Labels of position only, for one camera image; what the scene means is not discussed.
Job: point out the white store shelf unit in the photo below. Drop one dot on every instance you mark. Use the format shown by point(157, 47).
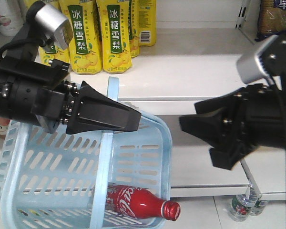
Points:
point(194, 58)

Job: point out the clear water bottle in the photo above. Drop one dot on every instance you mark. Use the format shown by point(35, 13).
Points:
point(241, 206)

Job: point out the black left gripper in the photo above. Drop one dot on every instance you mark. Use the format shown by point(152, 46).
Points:
point(40, 97)

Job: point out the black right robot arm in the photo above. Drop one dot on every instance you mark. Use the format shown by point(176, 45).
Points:
point(274, 61)

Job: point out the red coke bottle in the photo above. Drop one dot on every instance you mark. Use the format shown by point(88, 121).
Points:
point(139, 203)

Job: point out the orange C100 drink bottle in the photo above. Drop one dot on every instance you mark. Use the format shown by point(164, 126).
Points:
point(4, 124)

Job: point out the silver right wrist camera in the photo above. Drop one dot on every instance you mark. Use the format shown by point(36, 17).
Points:
point(250, 65)

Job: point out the light blue plastic basket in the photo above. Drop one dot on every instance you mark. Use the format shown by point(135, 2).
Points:
point(59, 181)

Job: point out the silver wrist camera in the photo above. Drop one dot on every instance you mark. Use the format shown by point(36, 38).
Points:
point(55, 25)
point(250, 65)

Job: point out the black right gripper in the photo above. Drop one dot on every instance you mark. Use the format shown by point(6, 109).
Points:
point(236, 124)

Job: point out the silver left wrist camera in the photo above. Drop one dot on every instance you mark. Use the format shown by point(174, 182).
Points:
point(55, 25)

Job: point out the yellow pear drink bottle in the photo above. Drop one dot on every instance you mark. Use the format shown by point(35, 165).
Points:
point(54, 52)
point(116, 54)
point(85, 48)

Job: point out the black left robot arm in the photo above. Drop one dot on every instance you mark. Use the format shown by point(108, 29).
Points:
point(24, 46)

